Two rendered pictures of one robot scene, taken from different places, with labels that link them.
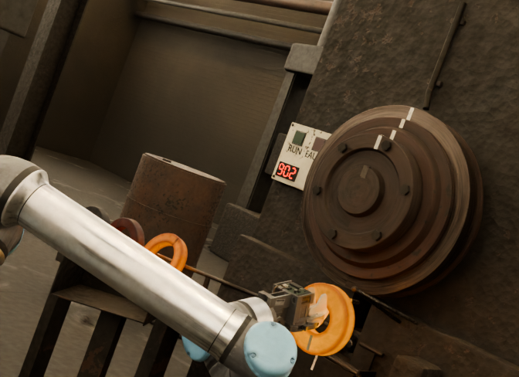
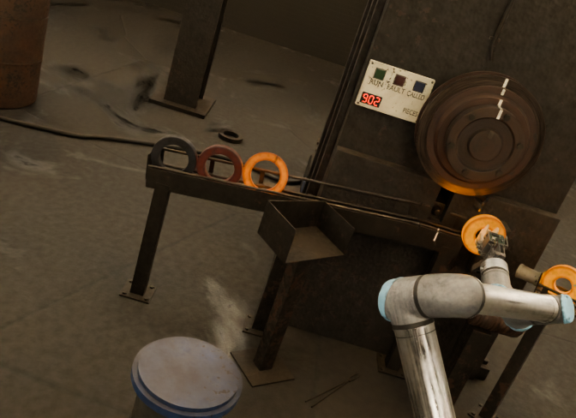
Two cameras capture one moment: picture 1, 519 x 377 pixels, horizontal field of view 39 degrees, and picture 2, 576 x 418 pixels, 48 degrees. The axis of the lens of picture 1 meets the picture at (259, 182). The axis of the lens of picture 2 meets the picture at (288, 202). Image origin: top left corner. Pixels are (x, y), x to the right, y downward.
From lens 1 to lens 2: 202 cm
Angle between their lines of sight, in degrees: 50
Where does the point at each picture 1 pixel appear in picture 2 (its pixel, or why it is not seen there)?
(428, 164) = (525, 123)
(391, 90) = (457, 40)
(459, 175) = (539, 125)
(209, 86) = not seen: outside the picture
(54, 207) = (494, 299)
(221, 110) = not seen: outside the picture
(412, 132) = (511, 98)
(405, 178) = (519, 139)
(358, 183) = (486, 142)
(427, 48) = (488, 9)
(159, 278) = (532, 305)
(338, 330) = not seen: hidden behind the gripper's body
